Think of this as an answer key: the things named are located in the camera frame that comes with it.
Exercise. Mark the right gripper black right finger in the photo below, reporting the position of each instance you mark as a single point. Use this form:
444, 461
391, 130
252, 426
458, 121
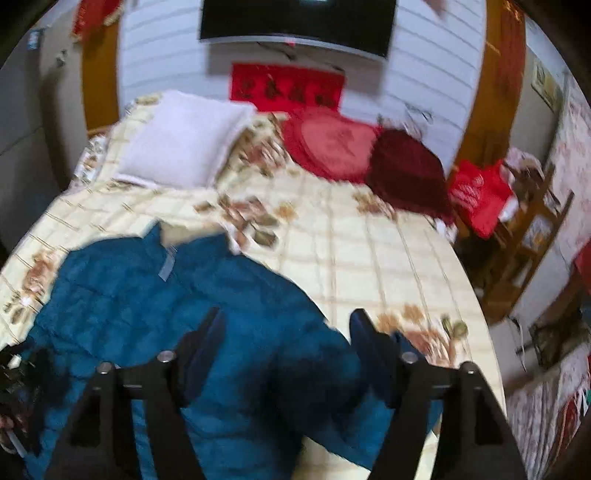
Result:
475, 440

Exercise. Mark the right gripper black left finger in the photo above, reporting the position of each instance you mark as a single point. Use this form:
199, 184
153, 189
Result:
98, 440

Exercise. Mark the person's left hand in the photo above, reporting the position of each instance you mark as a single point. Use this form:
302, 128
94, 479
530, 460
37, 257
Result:
9, 440

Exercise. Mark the floral cream bed quilt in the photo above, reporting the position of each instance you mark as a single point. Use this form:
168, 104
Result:
118, 272

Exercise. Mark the wooden chair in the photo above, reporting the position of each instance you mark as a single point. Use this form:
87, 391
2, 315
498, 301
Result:
521, 244

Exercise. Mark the red shopping bag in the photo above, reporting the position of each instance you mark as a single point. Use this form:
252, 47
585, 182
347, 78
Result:
479, 195

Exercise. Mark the dark red velvet cushion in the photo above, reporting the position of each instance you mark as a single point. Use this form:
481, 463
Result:
406, 174

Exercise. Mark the white square pillow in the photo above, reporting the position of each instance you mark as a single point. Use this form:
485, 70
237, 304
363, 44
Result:
186, 142

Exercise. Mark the red heart-shaped cushion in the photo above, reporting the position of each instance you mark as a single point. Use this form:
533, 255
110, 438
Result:
329, 145

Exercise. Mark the red calligraphy banner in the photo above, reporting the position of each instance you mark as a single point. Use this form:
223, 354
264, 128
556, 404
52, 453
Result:
285, 88

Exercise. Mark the red tassel wall decoration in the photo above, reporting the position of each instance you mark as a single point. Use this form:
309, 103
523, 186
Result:
93, 15

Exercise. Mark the wall-mounted black television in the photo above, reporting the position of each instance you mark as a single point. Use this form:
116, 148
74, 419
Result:
363, 26

